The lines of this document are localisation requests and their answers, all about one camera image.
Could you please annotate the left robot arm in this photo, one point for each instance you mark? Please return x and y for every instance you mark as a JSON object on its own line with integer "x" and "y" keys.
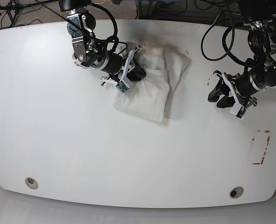
{"x": 259, "y": 71}

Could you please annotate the white printed T-shirt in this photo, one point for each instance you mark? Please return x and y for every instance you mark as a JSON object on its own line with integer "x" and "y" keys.
{"x": 148, "y": 98}

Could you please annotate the wrist camera board right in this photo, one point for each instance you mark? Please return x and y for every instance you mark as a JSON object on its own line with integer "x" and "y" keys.
{"x": 121, "y": 87}

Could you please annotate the left table cable grommet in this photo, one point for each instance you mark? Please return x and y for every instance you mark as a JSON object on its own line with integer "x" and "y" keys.
{"x": 31, "y": 183}

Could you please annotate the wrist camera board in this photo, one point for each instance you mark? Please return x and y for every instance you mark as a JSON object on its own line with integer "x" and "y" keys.
{"x": 121, "y": 87}
{"x": 239, "y": 111}

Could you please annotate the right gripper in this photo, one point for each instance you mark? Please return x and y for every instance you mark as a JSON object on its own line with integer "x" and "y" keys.
{"x": 120, "y": 68}

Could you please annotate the table cable grommet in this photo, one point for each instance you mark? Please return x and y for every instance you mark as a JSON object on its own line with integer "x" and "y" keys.
{"x": 31, "y": 183}
{"x": 236, "y": 192}

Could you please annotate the black tripod stand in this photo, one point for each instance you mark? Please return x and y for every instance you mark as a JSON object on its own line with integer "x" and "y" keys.
{"x": 13, "y": 10}

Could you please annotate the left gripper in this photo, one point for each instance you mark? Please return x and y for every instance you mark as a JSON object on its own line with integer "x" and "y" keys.
{"x": 238, "y": 89}

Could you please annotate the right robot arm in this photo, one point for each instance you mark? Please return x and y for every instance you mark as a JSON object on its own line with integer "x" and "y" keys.
{"x": 81, "y": 25}

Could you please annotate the wrist camera board left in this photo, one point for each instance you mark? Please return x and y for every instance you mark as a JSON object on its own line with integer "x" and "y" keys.
{"x": 239, "y": 111}

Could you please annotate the red tape rectangle marking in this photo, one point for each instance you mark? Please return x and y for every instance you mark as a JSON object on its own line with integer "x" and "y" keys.
{"x": 259, "y": 146}

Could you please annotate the right table cable grommet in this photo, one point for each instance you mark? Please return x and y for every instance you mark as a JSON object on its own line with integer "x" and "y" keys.
{"x": 236, "y": 192}

